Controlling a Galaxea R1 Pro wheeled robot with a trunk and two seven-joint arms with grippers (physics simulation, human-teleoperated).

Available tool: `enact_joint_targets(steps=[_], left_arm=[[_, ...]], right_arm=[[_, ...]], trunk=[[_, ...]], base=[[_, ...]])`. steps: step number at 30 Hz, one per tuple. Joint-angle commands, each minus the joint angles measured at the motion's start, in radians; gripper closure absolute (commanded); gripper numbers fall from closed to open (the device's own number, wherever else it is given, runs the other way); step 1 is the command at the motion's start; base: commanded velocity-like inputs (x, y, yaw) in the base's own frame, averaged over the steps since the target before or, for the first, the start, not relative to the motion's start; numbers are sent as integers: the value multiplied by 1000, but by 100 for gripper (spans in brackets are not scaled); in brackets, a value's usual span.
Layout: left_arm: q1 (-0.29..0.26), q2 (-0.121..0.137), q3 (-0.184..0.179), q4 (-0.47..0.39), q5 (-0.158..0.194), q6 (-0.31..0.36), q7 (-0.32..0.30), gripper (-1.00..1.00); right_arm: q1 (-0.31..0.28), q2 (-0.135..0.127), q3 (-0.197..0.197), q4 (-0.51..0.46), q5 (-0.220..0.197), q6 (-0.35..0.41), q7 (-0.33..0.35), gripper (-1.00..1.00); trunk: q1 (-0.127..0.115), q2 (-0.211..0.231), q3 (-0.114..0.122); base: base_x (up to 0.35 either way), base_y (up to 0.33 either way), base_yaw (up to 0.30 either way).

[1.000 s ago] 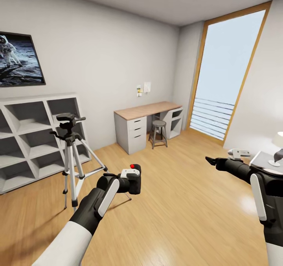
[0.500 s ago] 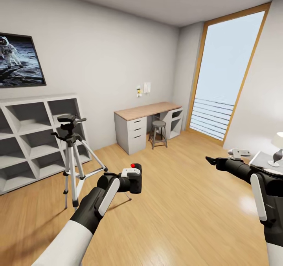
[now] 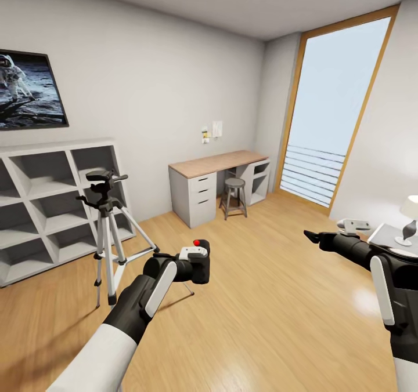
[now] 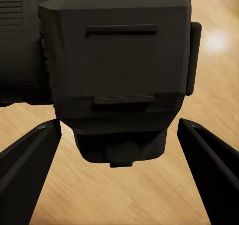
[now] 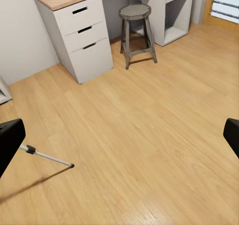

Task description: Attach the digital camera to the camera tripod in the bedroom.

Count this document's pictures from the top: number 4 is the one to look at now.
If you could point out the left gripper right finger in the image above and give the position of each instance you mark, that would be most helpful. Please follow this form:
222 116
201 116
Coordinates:
214 165

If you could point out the digital camera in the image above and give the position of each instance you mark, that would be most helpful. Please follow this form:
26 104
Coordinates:
117 71

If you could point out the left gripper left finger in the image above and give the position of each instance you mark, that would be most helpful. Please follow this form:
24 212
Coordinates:
24 166

